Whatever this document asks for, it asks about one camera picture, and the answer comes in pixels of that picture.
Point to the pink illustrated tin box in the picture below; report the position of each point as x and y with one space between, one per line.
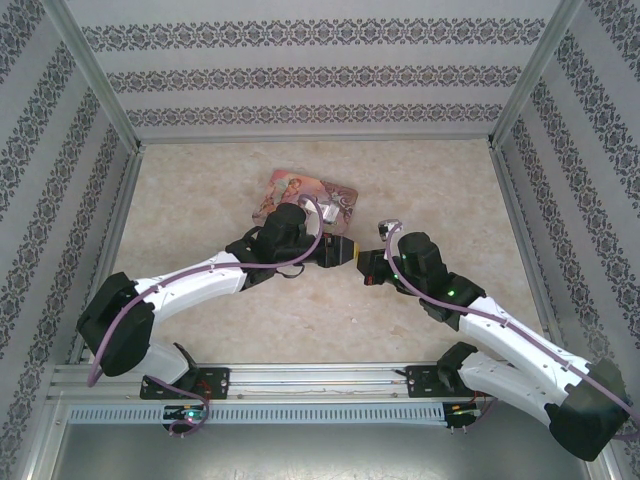
285 185

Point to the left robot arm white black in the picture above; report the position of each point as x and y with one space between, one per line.
200 277

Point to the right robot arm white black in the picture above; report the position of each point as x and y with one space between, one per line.
525 345

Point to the grey metal sheet panel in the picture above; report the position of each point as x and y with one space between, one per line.
320 455

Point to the left circuit board green light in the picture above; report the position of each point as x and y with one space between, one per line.
187 414

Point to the aluminium frame crossbar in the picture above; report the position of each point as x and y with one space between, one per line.
315 139

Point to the aluminium frame side bar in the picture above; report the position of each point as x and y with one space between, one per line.
525 240
107 250

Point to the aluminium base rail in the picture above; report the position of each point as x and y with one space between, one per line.
320 372

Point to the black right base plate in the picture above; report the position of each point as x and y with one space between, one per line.
420 382

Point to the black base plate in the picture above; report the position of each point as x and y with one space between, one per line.
420 382
217 382

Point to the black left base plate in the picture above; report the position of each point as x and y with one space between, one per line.
217 382

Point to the aluminium frame post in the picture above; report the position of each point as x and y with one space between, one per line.
537 70
90 70

